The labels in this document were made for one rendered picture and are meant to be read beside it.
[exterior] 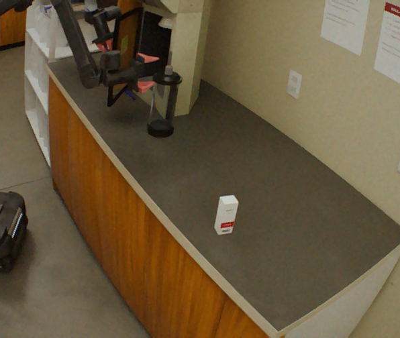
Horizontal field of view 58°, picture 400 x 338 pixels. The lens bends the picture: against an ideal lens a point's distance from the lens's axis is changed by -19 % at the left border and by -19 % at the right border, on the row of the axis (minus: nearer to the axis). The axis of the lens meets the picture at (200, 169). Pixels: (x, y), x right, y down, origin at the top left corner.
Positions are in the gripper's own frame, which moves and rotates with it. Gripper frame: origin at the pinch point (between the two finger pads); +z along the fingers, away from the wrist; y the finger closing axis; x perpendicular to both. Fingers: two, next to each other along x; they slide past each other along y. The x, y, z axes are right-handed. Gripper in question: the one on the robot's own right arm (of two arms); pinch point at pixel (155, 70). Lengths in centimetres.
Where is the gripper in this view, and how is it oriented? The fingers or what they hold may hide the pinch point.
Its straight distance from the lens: 152.5
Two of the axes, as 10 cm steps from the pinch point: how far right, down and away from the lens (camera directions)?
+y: 1.1, -8.4, -5.3
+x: -5.5, -5.0, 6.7
